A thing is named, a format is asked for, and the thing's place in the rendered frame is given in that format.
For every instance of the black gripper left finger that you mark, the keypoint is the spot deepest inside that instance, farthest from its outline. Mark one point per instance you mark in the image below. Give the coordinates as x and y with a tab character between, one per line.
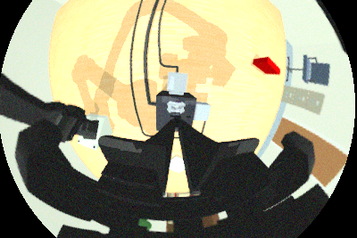
154	152

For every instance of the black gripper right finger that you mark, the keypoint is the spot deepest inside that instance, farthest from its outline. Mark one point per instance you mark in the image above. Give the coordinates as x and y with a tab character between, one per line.
201	154

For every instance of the white sheet of paper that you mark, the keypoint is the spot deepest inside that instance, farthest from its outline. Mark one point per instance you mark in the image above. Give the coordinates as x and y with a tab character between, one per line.
176	164

